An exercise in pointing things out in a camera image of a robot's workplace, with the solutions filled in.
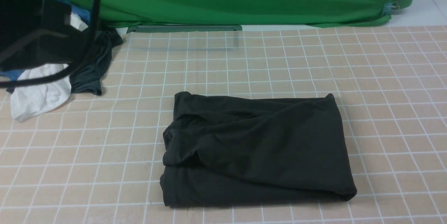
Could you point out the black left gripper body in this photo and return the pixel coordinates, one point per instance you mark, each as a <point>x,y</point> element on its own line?
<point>35,31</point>

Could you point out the dark gray long-sleeve shirt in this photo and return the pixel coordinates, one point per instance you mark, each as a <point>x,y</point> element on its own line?
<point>224,151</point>

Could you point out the blue crumpled garment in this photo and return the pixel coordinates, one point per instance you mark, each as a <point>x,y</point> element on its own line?
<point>78,11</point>

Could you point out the dark crumpled garment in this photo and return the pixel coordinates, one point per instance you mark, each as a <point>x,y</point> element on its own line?
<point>88,78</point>

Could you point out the white crumpled garment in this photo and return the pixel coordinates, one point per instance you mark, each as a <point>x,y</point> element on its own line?
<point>31,101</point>

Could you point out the gray metal base bar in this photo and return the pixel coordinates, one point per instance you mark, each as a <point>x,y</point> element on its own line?
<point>167,28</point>

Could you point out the beige checkered table mat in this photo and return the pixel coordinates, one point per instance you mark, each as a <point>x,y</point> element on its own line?
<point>98,159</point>

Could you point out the teal binder clip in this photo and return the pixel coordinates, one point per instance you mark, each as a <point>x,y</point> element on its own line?
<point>390,8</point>

